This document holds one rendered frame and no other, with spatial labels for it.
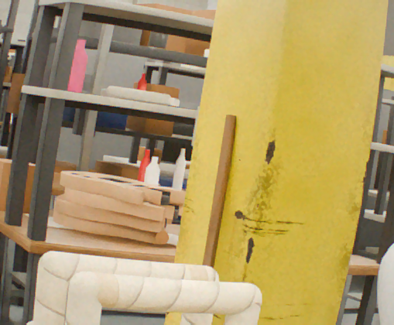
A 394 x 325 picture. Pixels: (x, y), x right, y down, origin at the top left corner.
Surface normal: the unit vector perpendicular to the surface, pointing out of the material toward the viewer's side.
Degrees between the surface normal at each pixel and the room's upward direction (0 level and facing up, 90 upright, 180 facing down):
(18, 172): 90
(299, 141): 90
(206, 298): 80
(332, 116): 90
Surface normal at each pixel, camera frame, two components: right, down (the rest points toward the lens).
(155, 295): 0.51, -0.05
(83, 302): 0.07, 0.07
